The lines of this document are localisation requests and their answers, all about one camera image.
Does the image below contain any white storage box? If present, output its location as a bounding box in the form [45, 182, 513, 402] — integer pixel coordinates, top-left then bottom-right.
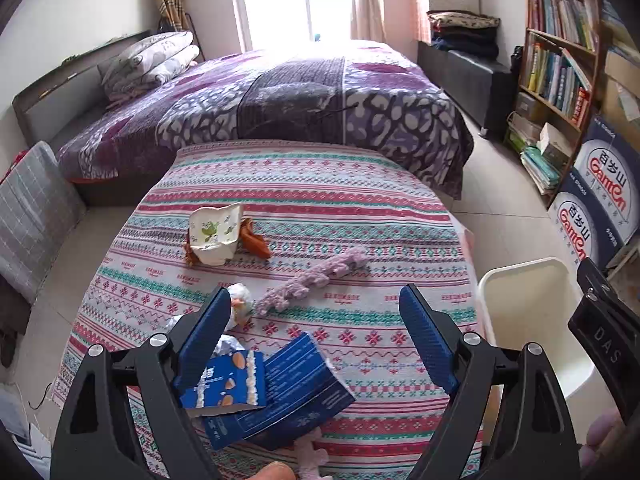
[410, 0, 482, 44]

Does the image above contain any purple crochet strip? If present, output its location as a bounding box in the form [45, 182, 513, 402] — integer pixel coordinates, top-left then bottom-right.
[255, 252, 369, 317]

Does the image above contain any pink crochet piece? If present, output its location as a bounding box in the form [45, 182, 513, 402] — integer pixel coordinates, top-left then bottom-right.
[292, 437, 334, 480]

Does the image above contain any crumpled silver wrapper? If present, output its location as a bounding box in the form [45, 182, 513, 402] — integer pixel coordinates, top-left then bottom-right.
[165, 310, 247, 362]

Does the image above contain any row of pale upright books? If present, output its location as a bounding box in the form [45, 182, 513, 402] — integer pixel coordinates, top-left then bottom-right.
[530, 0, 601, 54]

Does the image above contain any beige curtain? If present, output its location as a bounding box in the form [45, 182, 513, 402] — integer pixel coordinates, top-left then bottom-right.
[350, 0, 387, 44]

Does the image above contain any folded grey floral quilt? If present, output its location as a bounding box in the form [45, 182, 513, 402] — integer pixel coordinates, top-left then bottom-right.
[97, 31, 202, 104]

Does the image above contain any wooden bookshelf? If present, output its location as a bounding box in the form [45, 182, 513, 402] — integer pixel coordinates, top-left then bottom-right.
[517, 0, 605, 212]

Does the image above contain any brown cardboard box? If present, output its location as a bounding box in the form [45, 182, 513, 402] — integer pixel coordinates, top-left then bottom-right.
[597, 0, 640, 122]

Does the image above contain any grey bed headboard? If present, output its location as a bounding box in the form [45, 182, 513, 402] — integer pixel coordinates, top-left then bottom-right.
[12, 30, 152, 152]

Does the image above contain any grey checked cushion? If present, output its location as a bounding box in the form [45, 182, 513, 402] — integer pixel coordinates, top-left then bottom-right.
[0, 141, 89, 306]

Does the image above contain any red cloth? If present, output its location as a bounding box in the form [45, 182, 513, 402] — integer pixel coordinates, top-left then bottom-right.
[0, 149, 32, 182]

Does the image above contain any stack of books on floor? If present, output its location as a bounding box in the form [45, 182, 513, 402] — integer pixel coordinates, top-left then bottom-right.
[504, 110, 566, 197]

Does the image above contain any plaid scarf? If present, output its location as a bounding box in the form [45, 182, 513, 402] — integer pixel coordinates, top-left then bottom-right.
[155, 0, 194, 34]

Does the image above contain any small grey box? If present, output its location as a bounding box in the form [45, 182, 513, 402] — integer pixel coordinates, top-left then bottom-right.
[515, 92, 549, 124]

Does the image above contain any person's right hand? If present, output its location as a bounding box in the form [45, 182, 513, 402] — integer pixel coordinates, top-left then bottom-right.
[579, 406, 640, 480]

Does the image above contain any stack of folded clothes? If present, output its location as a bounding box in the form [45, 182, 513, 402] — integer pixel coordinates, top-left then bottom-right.
[427, 10, 502, 59]

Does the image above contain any white plastic waste bin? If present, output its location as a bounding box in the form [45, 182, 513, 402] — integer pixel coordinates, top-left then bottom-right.
[477, 257, 597, 402]

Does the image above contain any blue snack box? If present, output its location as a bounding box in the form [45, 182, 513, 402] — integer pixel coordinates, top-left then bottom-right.
[172, 350, 269, 419]

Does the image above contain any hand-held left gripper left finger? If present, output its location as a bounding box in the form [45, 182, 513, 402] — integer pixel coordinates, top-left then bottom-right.
[50, 286, 233, 480]

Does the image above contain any person's left hand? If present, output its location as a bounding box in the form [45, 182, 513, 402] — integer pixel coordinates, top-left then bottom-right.
[254, 461, 297, 480]

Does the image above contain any dark blue carton box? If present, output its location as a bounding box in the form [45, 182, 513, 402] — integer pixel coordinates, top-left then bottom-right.
[202, 331, 357, 452]

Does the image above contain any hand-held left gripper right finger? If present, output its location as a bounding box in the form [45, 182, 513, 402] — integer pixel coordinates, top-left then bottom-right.
[399, 284, 584, 480]

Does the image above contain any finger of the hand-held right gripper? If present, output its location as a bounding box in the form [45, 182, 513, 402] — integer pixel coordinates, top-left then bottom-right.
[576, 257, 632, 311]

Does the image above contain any black storage bench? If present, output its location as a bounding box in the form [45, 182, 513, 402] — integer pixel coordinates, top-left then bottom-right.
[417, 40, 524, 139]

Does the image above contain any navy water carton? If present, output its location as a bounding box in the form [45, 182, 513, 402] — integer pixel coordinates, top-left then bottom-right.
[547, 187, 626, 272]
[572, 112, 640, 267]

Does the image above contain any white paper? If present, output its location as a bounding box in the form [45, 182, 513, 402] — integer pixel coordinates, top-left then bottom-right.
[225, 282, 257, 332]

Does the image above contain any purple patterned bedspread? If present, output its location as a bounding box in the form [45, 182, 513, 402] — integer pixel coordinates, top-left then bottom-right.
[55, 39, 476, 202]

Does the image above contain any black floor cable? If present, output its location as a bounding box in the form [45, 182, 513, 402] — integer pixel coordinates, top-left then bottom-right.
[29, 381, 54, 412]

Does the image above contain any row of books with red book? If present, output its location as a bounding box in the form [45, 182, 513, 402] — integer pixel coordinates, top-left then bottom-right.
[524, 42, 594, 129]

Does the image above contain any orange knitted cloth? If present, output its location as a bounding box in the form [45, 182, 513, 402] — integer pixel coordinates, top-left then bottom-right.
[182, 217, 273, 267]

